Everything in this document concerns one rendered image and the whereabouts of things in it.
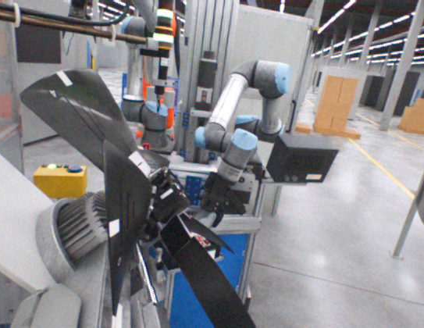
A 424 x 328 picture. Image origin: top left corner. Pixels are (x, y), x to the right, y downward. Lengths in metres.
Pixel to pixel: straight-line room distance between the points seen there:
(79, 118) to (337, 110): 8.54
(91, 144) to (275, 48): 2.34
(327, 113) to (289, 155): 7.68
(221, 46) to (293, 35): 1.29
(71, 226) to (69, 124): 0.21
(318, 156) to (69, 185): 1.01
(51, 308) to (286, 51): 2.66
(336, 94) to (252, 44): 6.35
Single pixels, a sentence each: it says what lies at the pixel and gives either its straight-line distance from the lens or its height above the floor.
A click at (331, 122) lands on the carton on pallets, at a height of 0.34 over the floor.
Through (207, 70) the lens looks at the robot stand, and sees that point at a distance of 1.63.
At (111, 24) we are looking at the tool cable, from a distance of 0.65.
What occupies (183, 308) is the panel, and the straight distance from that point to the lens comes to 1.62.
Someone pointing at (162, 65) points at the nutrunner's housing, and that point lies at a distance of 0.72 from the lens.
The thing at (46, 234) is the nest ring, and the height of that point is 1.15.
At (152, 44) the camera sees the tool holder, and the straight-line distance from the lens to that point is 0.70.
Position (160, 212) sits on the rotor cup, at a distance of 0.67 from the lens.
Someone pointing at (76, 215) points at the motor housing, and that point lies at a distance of 0.69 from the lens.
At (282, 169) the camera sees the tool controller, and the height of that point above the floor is 1.12.
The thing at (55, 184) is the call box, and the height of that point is 1.04.
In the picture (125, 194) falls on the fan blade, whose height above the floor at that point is 1.32.
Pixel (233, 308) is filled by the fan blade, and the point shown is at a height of 1.07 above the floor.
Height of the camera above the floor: 1.52
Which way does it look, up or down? 18 degrees down
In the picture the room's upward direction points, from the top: 8 degrees clockwise
